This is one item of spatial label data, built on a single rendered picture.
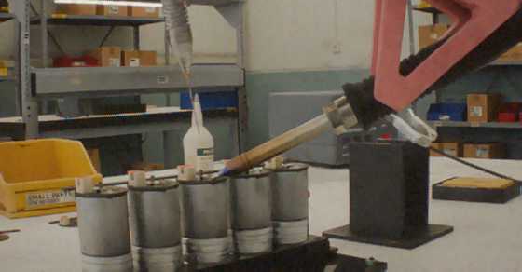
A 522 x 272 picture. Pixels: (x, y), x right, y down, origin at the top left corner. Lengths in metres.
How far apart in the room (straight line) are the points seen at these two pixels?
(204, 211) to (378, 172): 0.16
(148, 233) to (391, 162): 0.19
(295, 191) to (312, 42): 5.75
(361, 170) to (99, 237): 0.22
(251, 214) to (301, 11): 5.87
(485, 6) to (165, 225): 0.18
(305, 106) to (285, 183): 0.51
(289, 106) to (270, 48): 5.54
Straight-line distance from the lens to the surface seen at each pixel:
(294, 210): 0.35
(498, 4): 0.29
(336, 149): 0.82
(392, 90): 0.30
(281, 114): 0.90
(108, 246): 0.28
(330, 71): 5.94
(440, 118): 4.91
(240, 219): 0.33
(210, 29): 6.34
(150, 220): 0.30
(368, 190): 0.44
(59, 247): 0.46
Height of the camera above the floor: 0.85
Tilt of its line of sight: 3 degrees down
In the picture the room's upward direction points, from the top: 2 degrees counter-clockwise
